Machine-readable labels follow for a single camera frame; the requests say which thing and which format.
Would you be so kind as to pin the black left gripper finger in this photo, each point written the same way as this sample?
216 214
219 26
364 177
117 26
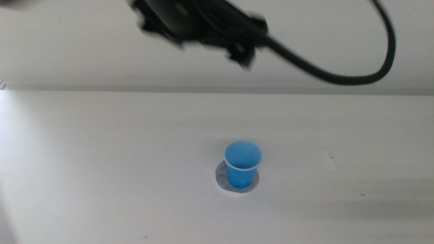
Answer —
159 28
242 54

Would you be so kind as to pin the blue plastic cup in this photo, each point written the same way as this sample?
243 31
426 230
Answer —
242 164

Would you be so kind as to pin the round grey cup mat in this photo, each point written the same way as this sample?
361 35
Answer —
222 179

